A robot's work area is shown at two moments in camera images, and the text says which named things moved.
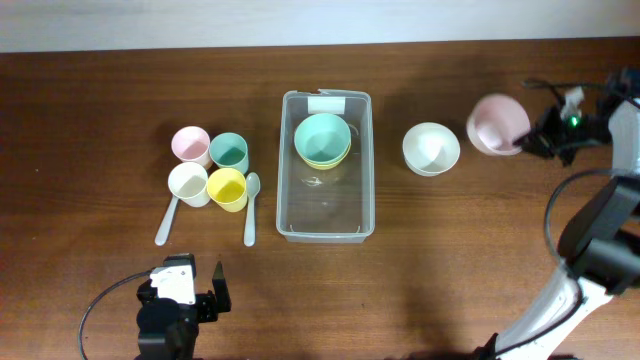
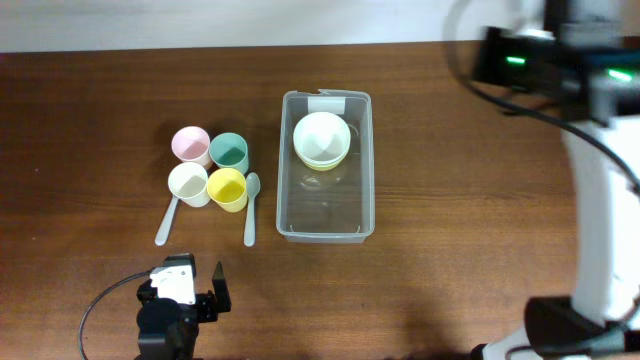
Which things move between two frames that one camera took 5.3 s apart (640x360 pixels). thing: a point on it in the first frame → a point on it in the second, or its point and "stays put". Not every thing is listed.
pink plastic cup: [192, 145] stays put
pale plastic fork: [161, 237] stays put
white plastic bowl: [431, 149] → [322, 137]
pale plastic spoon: [253, 183] stays put
